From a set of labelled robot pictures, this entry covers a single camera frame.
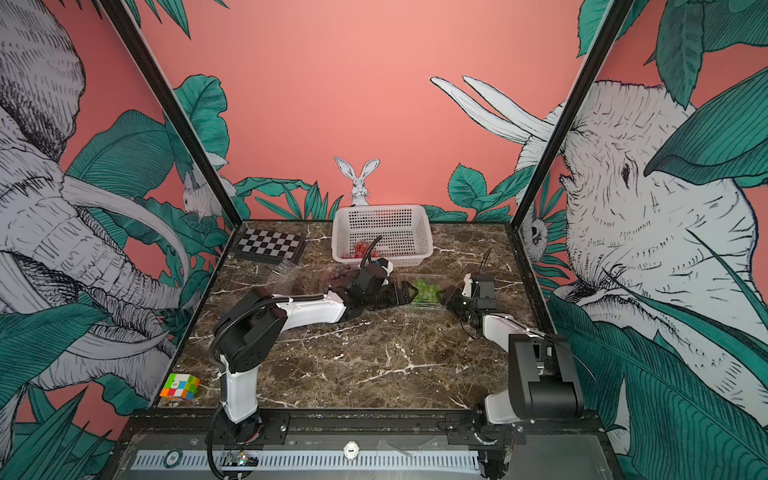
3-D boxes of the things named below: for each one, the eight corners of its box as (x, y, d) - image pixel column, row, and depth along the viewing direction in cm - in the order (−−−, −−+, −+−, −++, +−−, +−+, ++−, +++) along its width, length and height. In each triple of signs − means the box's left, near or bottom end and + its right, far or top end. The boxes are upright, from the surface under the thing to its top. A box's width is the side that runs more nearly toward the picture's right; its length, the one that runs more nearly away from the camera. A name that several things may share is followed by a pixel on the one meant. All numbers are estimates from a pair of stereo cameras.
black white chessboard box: (233, 259, 111) (229, 252, 107) (249, 234, 119) (245, 227, 116) (298, 267, 109) (296, 261, 105) (310, 242, 117) (307, 234, 114)
